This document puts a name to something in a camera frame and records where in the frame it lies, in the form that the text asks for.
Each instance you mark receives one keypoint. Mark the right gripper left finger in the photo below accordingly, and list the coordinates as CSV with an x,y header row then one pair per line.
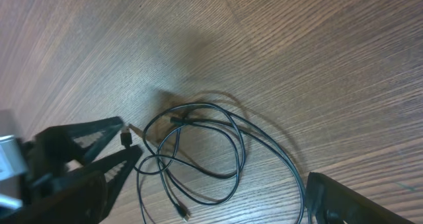
x,y
82,202

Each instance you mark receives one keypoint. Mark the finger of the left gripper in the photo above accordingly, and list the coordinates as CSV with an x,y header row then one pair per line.
x,y
81,142
115,171

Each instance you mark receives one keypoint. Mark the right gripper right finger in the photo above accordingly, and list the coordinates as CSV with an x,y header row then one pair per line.
x,y
331,202

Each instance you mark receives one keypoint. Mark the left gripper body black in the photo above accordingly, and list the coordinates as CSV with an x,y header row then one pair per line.
x,y
45,165

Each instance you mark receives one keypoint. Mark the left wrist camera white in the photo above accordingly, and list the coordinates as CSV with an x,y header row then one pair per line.
x,y
13,165

